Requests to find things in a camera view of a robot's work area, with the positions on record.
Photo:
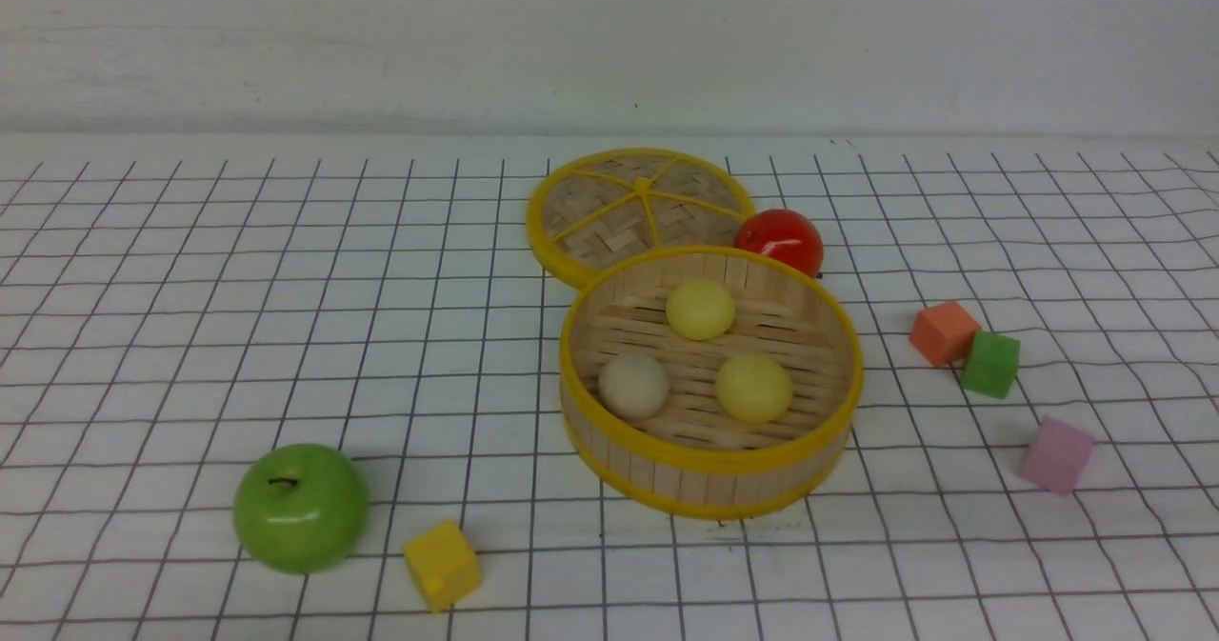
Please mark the green cube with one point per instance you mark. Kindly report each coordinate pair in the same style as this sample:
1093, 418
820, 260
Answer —
992, 365

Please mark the red tomato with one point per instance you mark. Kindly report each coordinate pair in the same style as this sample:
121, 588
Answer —
786, 236

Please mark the bamboo steamer tray yellow rim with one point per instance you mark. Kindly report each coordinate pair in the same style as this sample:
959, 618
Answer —
692, 458

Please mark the white bun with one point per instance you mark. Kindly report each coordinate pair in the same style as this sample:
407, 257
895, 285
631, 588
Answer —
634, 386

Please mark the green apple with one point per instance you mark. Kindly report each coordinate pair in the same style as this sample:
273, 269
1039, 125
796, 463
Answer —
301, 508

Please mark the white grid tablecloth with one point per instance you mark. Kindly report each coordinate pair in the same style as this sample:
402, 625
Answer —
176, 307

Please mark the yellow cube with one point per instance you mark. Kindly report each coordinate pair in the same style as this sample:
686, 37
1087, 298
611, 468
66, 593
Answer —
443, 565

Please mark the pink cube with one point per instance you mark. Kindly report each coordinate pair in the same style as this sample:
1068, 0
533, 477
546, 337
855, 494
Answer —
1057, 457

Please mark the bamboo steamer lid yellow rim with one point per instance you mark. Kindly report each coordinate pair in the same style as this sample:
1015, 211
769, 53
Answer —
603, 208

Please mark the orange cube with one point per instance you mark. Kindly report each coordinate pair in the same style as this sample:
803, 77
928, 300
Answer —
943, 333

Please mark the yellow bun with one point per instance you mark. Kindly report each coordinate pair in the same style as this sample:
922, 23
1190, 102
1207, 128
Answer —
753, 387
700, 309

